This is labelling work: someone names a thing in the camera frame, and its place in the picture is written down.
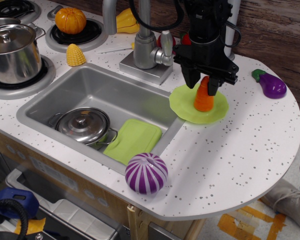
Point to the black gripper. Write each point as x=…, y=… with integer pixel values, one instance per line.
x=208, y=59

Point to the orange toy carrot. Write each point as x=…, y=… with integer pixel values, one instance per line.
x=203, y=102

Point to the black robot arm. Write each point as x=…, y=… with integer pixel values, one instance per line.
x=208, y=20

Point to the light green plate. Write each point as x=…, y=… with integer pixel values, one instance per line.
x=181, y=101

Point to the red toy pepper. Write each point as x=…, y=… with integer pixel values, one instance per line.
x=184, y=38

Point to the silver toy faucet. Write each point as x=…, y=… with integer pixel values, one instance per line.
x=147, y=61

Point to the white vertical pole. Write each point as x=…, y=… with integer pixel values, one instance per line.
x=230, y=33

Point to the red toy vegetable behind faucet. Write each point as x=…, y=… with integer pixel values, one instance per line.
x=160, y=43

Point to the purple toy eggplant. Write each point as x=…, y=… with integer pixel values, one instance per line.
x=272, y=86

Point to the green cutting board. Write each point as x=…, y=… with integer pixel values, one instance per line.
x=134, y=137

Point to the yellow toy bell pepper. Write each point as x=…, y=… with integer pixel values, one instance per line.
x=126, y=22

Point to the purple striped toy onion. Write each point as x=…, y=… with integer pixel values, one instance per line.
x=146, y=173

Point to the black stove burner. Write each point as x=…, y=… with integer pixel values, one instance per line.
x=91, y=37

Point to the small steel pot with lid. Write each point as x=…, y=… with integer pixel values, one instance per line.
x=87, y=125

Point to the yellow toy corn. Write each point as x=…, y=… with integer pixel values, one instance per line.
x=74, y=56

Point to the orange toy pumpkin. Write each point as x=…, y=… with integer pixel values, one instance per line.
x=70, y=21

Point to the grey shoe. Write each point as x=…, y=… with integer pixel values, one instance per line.
x=285, y=199

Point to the back left stove burner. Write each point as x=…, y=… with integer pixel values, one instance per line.
x=25, y=10

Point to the large steel pot with lid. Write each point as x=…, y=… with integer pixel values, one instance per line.
x=20, y=59

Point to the front stove burner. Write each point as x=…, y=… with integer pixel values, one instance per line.
x=45, y=81

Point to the blue clamp tool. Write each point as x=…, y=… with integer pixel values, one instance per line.
x=12, y=198

